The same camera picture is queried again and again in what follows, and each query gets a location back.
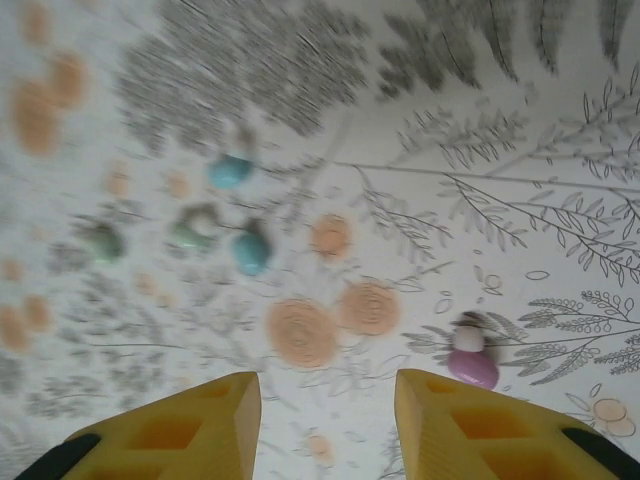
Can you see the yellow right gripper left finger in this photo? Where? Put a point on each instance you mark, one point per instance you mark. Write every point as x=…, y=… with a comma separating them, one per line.
x=200, y=440

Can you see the floral patterned table covering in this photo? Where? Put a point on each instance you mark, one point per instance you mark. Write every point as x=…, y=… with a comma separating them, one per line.
x=450, y=225

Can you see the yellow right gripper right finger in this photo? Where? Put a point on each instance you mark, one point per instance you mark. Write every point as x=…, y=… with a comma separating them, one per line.
x=450, y=440

